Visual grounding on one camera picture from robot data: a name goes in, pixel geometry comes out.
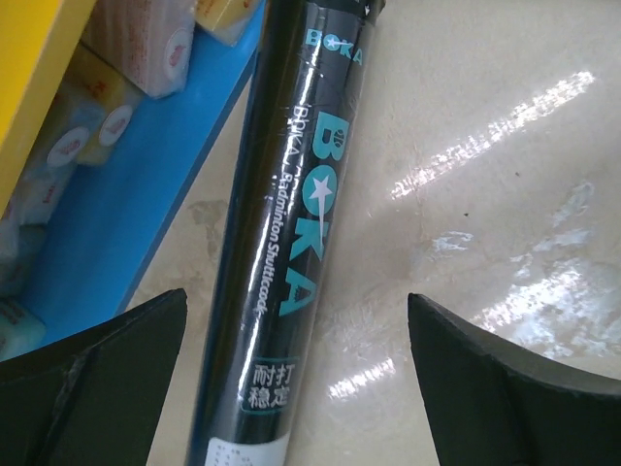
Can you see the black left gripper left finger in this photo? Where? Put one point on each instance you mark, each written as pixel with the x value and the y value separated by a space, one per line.
pixel 94 398

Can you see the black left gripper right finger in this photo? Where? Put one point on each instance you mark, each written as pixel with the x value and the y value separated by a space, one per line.
pixel 491 402

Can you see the black BOKA shuttlecock tube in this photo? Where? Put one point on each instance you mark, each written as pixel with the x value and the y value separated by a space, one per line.
pixel 302 103

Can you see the light blue tissue pack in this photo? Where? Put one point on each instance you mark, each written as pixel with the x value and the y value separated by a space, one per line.
pixel 36 201

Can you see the yellow wrapped tissue pack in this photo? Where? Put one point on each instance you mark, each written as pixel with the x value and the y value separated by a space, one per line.
pixel 96 105

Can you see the pink wrapped tissue pack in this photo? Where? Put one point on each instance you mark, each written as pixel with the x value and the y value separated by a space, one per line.
pixel 149 42

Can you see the blue wooden shelf unit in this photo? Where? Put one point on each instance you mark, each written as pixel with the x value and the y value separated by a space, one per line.
pixel 111 218

